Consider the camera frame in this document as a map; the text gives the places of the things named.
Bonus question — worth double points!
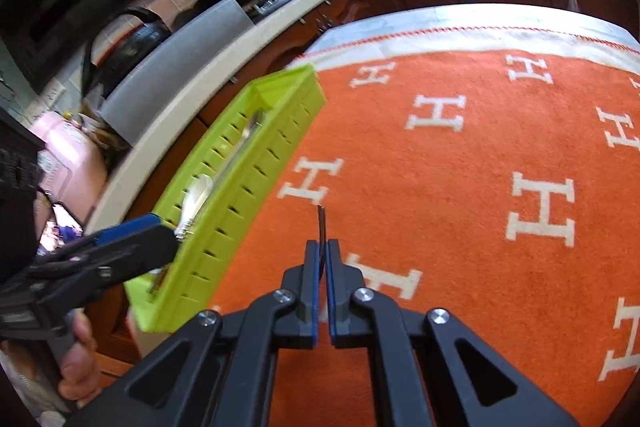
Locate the wood-handled steel spoon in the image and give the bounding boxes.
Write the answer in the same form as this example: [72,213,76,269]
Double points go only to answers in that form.
[212,109,265,190]

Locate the twisted steel chopstick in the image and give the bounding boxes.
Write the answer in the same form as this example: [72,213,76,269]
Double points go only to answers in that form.
[318,205,326,281]

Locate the left hand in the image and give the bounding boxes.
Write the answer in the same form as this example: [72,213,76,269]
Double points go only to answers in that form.
[58,311,101,407]

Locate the white ceramic spoon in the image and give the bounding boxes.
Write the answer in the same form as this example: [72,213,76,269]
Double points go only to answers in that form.
[174,174,214,242]

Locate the green plastic utensil tray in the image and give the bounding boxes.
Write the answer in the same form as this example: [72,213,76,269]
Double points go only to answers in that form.
[125,65,326,334]

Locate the pink rice cooker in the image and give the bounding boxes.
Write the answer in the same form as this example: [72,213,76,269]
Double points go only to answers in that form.
[32,112,107,225]

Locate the stainless steel splash guard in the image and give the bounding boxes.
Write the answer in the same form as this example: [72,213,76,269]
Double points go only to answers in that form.
[99,0,254,146]

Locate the black kettle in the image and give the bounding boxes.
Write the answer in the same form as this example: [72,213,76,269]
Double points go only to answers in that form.
[80,6,172,98]

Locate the orange H-pattern blanket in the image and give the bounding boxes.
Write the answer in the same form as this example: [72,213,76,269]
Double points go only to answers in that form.
[213,26,639,426]

